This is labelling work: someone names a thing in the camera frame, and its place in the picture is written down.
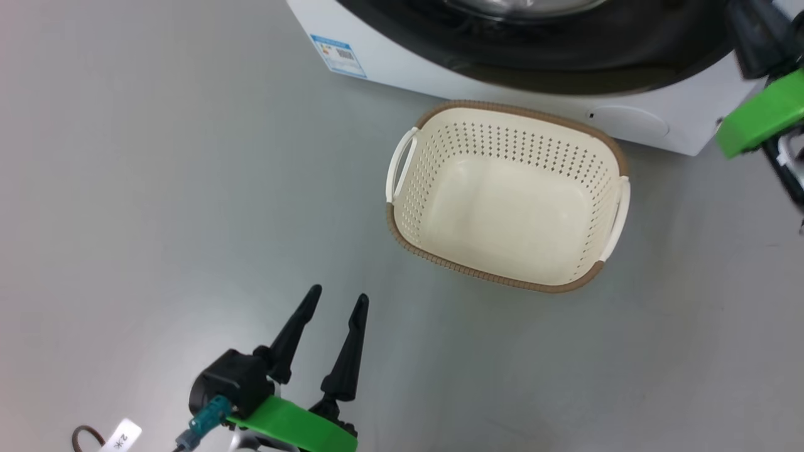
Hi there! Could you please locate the white front-load washing machine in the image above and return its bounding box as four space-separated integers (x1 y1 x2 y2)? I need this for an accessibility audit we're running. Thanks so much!
286 0 804 156

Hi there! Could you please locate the blue energy label sticker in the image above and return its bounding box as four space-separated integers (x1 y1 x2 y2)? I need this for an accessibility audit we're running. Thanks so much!
310 35 367 79

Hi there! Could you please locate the black round glass washer door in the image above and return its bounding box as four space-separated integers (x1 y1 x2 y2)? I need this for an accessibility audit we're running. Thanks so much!
336 0 748 96

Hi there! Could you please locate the white cable tag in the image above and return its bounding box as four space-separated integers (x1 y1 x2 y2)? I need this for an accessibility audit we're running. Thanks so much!
100 419 143 452

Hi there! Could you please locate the round white filter cover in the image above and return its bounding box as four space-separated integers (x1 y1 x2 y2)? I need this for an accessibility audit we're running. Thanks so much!
587 105 670 139

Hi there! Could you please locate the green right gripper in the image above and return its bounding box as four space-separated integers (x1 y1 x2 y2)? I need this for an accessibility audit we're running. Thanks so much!
716 0 804 159

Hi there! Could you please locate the thin brown left gripper cable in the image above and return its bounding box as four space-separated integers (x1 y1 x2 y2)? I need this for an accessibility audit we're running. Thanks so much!
71 426 107 452

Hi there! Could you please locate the cream perforated laundry basket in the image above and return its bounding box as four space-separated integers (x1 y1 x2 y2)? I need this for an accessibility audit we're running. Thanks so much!
385 99 631 294

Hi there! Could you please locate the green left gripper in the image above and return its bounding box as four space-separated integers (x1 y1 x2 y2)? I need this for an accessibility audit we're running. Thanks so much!
226 284 370 452

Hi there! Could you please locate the teal left cable connector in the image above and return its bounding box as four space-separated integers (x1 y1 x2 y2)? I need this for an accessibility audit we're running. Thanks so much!
175 394 232 451

